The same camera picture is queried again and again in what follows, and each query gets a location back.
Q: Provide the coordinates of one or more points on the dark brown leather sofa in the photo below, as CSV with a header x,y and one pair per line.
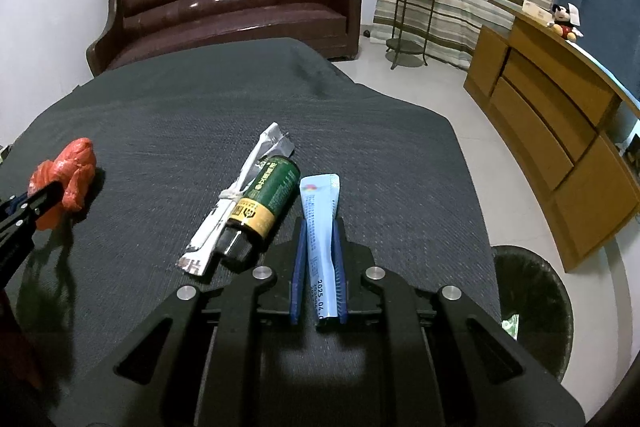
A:
x,y
225,2

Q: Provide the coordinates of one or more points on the green and white wrapper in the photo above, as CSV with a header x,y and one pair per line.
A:
x,y
510,327

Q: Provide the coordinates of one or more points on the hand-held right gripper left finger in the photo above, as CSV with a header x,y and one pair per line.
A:
x,y
298,272

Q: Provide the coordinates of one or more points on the wooden cabinet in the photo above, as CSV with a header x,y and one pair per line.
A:
x,y
540,107

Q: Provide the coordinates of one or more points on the green bottle with yellow label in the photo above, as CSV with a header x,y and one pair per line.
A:
x,y
270,192

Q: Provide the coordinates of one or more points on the dark grey tablecloth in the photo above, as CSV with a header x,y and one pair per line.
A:
x,y
150,132

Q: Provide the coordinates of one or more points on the metal plant stand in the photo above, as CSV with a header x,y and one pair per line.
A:
x,y
405,52

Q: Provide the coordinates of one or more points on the large red plastic bag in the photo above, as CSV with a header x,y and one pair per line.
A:
x,y
75,167

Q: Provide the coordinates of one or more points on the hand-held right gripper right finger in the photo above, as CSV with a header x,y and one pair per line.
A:
x,y
341,272

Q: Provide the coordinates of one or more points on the small white box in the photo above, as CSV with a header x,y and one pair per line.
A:
x,y
535,11

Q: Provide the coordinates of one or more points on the cartoon mouse plush toy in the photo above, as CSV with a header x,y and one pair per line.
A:
x,y
564,24

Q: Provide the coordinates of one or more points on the light blue packet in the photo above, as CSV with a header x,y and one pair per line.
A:
x,y
320,227

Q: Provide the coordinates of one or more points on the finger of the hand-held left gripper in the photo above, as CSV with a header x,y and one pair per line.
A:
x,y
47,196
17,214

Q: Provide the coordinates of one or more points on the black mesh trash bin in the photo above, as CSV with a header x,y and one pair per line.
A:
x,y
535,287

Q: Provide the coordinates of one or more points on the white sachet strip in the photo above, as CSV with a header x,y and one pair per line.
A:
x,y
270,137

